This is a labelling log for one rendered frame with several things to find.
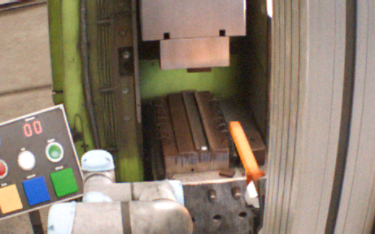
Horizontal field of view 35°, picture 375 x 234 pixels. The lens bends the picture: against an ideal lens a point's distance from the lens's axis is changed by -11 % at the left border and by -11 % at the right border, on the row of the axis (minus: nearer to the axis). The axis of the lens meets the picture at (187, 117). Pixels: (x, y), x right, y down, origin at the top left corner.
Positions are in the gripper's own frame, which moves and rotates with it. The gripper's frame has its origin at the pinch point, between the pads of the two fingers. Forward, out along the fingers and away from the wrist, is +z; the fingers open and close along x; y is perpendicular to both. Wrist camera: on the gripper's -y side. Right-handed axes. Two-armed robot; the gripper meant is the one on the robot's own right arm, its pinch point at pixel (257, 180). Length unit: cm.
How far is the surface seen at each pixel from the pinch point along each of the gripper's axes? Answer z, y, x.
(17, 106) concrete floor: 291, 107, -118
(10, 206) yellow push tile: 16, 13, -70
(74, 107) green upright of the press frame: 56, 2, -48
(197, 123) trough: 61, 14, -8
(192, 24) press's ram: 41, -28, -10
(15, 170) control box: 23, 5, -67
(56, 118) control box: 36, -5, -52
